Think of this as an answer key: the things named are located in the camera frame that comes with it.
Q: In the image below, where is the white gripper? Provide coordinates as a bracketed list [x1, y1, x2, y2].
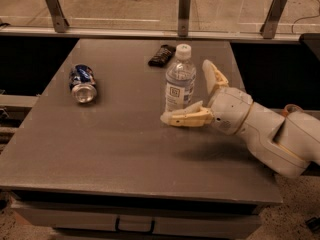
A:
[160, 60, 253, 135]

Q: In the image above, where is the clear plastic water bottle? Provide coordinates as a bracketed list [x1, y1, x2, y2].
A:
[165, 44, 196, 111]

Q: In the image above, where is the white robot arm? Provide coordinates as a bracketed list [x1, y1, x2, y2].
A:
[160, 60, 320, 178]

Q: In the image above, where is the black snack bar wrapper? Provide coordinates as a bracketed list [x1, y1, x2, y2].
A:
[148, 45, 176, 67]

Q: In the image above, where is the orange tape roll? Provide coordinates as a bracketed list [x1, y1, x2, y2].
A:
[282, 104, 303, 117]

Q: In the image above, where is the crushed blue soda can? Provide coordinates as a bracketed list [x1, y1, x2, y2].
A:
[69, 64, 97, 104]

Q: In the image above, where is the grey table drawer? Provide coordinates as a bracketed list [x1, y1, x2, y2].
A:
[12, 201, 261, 240]

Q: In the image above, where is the middle metal rail bracket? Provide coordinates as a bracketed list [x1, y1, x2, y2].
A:
[177, 0, 191, 37]

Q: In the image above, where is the metal rail bracket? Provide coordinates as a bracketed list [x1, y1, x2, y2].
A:
[260, 0, 288, 39]
[177, 0, 191, 37]
[45, 0, 69, 33]

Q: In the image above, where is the right metal rail bracket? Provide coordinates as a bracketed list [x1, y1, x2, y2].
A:
[260, 0, 288, 39]

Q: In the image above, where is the black drawer handle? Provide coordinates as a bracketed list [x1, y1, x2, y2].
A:
[114, 216, 156, 234]

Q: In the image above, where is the left metal rail bracket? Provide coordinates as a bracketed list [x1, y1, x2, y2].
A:
[45, 0, 69, 33]

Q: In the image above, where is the horizontal metal rail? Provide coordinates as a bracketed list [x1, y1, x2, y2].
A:
[0, 25, 300, 42]

